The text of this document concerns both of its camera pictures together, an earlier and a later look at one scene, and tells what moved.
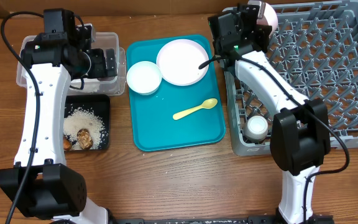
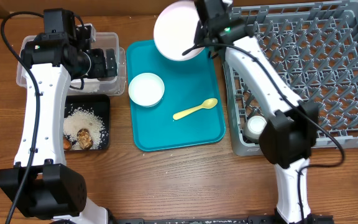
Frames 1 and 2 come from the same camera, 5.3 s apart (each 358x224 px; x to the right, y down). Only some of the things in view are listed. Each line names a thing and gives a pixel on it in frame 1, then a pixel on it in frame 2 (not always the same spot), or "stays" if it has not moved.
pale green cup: x=256 y=128 stays
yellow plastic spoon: x=207 y=104 stays
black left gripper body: x=97 y=69 stays
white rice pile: x=80 y=119 stays
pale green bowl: x=144 y=77 → x=146 y=89
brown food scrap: x=83 y=137 stays
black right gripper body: x=258 y=34 → x=200 y=29
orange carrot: x=67 y=144 stays
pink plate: x=178 y=61 → x=174 y=30
